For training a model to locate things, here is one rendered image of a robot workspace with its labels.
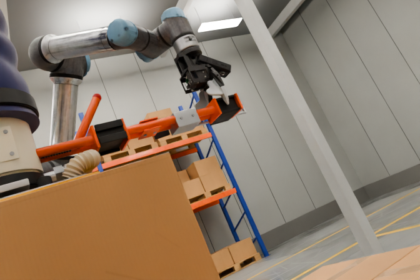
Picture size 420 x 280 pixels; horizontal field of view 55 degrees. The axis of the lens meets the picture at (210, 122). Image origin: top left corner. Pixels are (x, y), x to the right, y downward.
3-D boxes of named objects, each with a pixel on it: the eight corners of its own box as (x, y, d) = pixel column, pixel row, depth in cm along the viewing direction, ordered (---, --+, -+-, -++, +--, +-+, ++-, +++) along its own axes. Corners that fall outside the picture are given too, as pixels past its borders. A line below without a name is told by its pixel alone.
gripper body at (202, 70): (186, 96, 120) (171, 62, 123) (210, 91, 124) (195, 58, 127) (195, 84, 114) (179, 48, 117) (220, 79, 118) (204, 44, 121)
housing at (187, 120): (179, 126, 106) (172, 111, 107) (171, 136, 111) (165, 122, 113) (201, 120, 109) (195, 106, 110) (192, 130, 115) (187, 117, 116)
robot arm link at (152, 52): (122, 39, 126) (148, 19, 121) (144, 46, 136) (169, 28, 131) (131, 60, 124) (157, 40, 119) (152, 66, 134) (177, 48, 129)
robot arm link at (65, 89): (29, 192, 142) (39, 39, 144) (62, 188, 155) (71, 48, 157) (53, 195, 136) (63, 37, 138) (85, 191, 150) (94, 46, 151)
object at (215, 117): (220, 114, 112) (212, 98, 113) (209, 124, 118) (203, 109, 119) (244, 107, 116) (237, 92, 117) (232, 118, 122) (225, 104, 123)
